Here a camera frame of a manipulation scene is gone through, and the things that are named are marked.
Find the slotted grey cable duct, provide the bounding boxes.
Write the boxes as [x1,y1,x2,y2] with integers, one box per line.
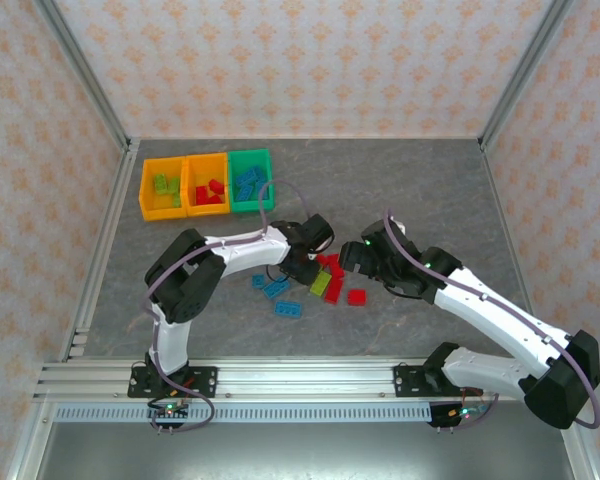
[53,402,435,425]

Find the wide aluminium mounting rail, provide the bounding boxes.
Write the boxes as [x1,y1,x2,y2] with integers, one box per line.
[32,355,501,404]

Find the controller circuit board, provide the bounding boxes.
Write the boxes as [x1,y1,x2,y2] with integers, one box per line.
[428,399,486,430]
[147,397,191,432]

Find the purple cable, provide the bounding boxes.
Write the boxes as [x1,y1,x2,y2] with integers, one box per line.
[143,179,315,434]
[382,208,600,431]

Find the yellow plastic bin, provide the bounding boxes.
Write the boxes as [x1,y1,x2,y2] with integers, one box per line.
[139,155,190,222]
[180,152,231,218]

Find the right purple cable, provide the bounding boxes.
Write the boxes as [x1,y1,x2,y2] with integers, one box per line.
[382,208,600,431]

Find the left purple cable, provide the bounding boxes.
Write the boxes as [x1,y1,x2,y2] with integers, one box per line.
[143,179,315,434]

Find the aluminium corner post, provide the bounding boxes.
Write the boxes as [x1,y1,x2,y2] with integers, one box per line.
[33,0,133,154]
[478,0,579,153]

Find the green plastic bin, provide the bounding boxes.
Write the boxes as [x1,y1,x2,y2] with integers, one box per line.
[227,148,277,215]

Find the aluminium frame leg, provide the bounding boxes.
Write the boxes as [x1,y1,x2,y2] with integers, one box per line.
[7,399,56,480]
[559,424,600,480]

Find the aluminium side rail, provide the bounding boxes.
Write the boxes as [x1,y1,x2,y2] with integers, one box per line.
[479,139,536,321]
[58,138,142,362]

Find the grey metal panel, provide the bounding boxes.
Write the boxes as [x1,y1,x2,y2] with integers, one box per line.
[34,422,586,480]

